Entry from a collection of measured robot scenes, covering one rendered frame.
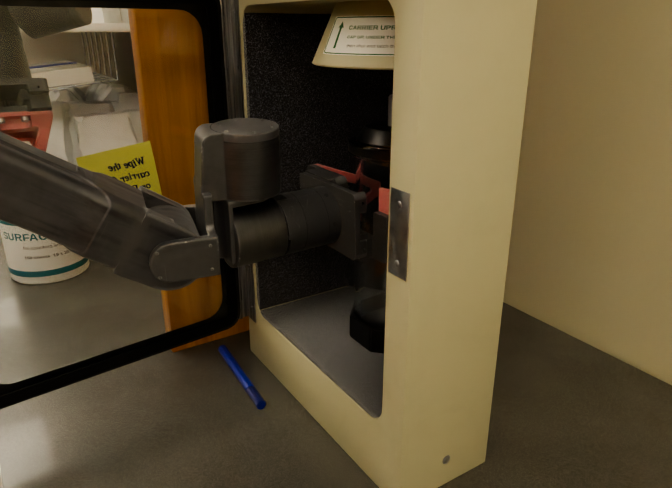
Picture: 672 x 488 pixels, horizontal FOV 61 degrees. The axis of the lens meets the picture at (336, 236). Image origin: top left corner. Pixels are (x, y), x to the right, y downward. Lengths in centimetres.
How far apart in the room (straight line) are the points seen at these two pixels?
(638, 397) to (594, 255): 20
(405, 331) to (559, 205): 47
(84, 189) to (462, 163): 28
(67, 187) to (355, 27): 26
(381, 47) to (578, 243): 48
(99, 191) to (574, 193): 63
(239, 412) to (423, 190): 37
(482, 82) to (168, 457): 46
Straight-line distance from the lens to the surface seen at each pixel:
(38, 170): 46
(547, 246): 90
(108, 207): 46
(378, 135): 56
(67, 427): 71
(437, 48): 41
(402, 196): 42
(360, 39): 50
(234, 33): 66
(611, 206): 83
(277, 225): 50
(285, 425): 66
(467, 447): 59
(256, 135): 46
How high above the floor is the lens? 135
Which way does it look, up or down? 20 degrees down
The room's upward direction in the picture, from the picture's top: straight up
